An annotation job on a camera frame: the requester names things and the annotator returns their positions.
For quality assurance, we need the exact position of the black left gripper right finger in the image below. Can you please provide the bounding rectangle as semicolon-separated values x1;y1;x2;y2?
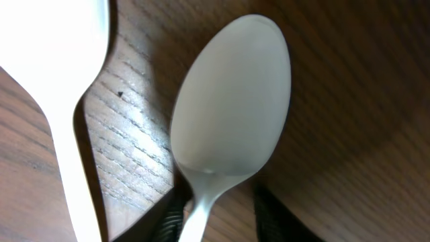
253;186;324;242

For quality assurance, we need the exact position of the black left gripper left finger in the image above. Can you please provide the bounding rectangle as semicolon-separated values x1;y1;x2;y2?
113;186;192;242

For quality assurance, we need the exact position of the white plastic spoon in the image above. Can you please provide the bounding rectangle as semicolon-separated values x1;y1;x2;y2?
170;14;292;241
1;0;110;241

